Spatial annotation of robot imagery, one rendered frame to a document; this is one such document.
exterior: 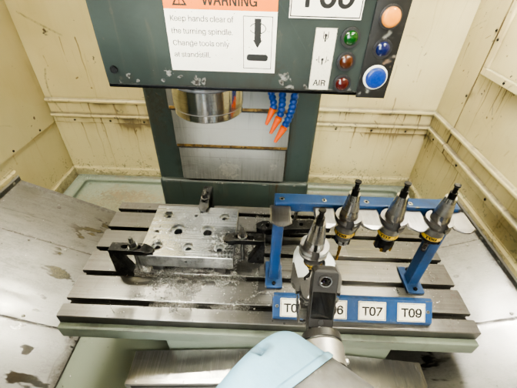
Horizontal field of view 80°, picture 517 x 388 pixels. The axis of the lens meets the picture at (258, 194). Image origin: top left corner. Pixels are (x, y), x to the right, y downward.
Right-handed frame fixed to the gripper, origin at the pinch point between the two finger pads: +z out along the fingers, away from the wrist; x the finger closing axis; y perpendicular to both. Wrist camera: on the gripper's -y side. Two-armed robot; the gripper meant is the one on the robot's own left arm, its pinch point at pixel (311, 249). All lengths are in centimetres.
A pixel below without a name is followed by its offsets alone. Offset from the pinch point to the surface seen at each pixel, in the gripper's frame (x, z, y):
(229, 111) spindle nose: -19.8, 16.5, -24.6
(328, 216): 4.8, 9.1, -1.8
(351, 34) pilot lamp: -0.8, 1.6, -43.7
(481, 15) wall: 75, 101, -32
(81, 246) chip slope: -89, 40, 52
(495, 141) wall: 76, 59, 2
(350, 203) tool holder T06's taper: 8.5, 7.8, -7.4
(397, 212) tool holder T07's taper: 19.7, 7.3, -5.7
